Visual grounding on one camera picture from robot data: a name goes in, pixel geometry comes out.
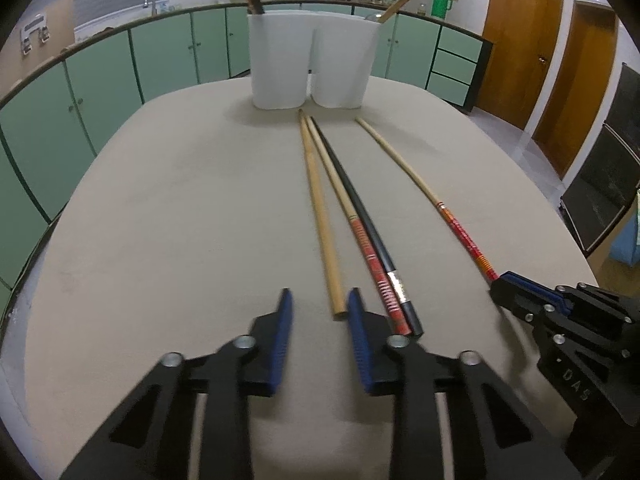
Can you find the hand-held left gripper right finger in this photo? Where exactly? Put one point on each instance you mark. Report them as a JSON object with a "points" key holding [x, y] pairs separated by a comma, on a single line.
{"points": [[362, 345]]}

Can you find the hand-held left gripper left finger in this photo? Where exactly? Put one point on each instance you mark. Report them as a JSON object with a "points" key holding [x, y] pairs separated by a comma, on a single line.
{"points": [[280, 340]]}

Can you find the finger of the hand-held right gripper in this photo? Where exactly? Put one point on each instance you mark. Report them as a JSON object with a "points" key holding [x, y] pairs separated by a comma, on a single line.
{"points": [[525, 282], [520, 302]]}

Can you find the red patterned wooden chopstick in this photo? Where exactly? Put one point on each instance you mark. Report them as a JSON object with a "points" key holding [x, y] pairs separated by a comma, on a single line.
{"points": [[425, 190], [340, 185]]}

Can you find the white double utensil holder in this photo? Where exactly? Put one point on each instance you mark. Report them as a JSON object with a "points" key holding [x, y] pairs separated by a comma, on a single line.
{"points": [[280, 60]]}

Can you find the black cabinet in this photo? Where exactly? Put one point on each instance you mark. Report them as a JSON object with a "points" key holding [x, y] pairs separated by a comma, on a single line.
{"points": [[605, 175]]}

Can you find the green drawer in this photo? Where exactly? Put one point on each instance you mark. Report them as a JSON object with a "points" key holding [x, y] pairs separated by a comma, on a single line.
{"points": [[459, 44], [452, 66], [448, 88]]}

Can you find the green thermos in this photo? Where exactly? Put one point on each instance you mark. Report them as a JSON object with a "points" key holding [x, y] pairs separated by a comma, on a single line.
{"points": [[440, 5]]}

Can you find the green kitchen base cabinets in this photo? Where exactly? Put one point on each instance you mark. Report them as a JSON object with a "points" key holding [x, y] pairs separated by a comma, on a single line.
{"points": [[100, 75]]}

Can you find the beige water purifier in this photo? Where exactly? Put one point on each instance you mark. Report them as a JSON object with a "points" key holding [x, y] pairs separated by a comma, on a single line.
{"points": [[55, 25]]}

